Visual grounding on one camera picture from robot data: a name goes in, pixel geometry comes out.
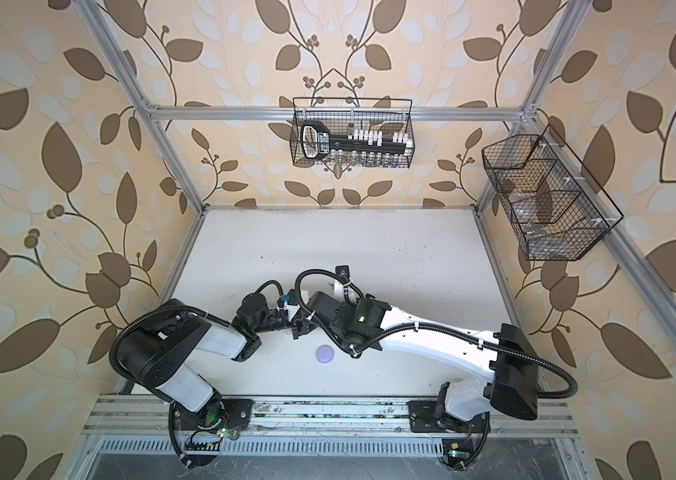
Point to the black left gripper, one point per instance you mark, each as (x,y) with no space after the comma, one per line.
(303,325)

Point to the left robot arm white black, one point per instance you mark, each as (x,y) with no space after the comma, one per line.
(153,351)

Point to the black socket holder tool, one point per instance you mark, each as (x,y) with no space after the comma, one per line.
(318,142)

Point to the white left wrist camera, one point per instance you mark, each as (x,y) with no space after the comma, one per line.
(288,307)

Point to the black wire basket right wall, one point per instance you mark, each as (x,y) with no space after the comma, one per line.
(556,207)

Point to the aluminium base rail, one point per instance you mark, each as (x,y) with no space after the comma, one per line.
(320,426)

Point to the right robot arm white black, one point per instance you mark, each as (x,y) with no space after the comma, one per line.
(504,372)

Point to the purple round earbud case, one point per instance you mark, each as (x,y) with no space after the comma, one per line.
(324,354)

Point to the black wire basket wall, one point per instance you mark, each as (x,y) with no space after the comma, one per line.
(387,114)
(556,207)

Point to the black wire basket back wall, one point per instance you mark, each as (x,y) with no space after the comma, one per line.
(387,114)

